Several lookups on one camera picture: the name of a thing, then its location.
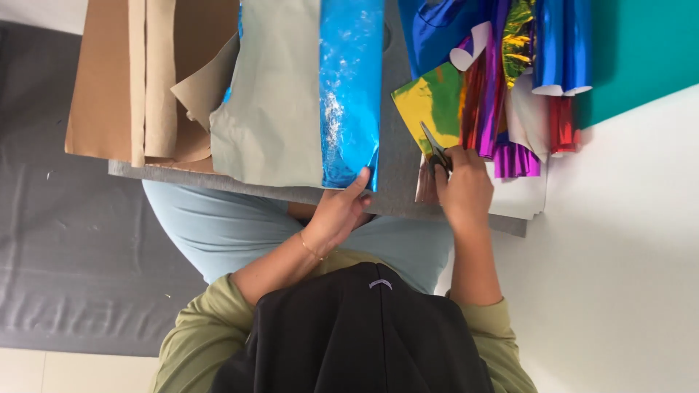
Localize person's right hand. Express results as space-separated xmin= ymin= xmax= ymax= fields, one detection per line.
xmin=434 ymin=146 xmax=495 ymax=234

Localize person's left hand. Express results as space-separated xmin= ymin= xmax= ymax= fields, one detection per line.
xmin=301 ymin=166 xmax=375 ymax=257

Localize black handled scissors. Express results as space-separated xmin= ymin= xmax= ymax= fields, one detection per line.
xmin=419 ymin=120 xmax=454 ymax=179

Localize blue foil sheet grey back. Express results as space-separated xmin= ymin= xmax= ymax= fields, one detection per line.
xmin=210 ymin=0 xmax=386 ymax=193

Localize rose foil sheet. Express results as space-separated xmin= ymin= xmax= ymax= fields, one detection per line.
xmin=414 ymin=157 xmax=439 ymax=206

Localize purple magenta foil sheet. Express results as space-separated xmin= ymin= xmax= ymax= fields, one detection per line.
xmin=458 ymin=0 xmax=542 ymax=180

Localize grey felt board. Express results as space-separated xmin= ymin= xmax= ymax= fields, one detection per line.
xmin=107 ymin=0 xmax=528 ymax=239

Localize yellow green foil sheet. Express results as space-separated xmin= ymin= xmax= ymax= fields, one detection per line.
xmin=391 ymin=61 xmax=466 ymax=160

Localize white paper sheets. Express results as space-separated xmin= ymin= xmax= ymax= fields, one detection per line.
xmin=487 ymin=74 xmax=551 ymax=221

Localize red foil sheet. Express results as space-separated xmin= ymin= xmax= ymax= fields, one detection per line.
xmin=548 ymin=95 xmax=583 ymax=158

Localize dark blue foil sheet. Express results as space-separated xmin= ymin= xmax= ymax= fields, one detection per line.
xmin=397 ymin=0 xmax=497 ymax=80

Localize gold foil sheet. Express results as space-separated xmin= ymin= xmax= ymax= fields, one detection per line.
xmin=501 ymin=0 xmax=539 ymax=89

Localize blue foil roll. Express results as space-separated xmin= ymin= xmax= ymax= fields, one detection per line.
xmin=531 ymin=0 xmax=594 ymax=97

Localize black headscarf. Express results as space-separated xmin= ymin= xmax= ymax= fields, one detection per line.
xmin=209 ymin=261 xmax=497 ymax=393

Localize teal board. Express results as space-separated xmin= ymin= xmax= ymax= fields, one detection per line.
xmin=574 ymin=0 xmax=699 ymax=131

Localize light blue trousers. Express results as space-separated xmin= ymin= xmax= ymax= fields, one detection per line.
xmin=141 ymin=178 xmax=455 ymax=296

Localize brown paper piece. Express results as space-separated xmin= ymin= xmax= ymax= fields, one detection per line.
xmin=170 ymin=33 xmax=241 ymax=133

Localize beige paper strip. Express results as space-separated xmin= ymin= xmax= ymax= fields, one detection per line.
xmin=128 ymin=0 xmax=179 ymax=168

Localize olive green shirt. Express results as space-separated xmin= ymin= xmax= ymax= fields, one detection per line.
xmin=149 ymin=247 xmax=539 ymax=393

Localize brown cardboard sheet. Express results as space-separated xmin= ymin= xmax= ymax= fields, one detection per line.
xmin=64 ymin=0 xmax=241 ymax=175

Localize dark grey floor mat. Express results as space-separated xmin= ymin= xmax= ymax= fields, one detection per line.
xmin=0 ymin=20 xmax=209 ymax=359

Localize thin gold bracelet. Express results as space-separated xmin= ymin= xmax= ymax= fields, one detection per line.
xmin=296 ymin=230 xmax=329 ymax=263

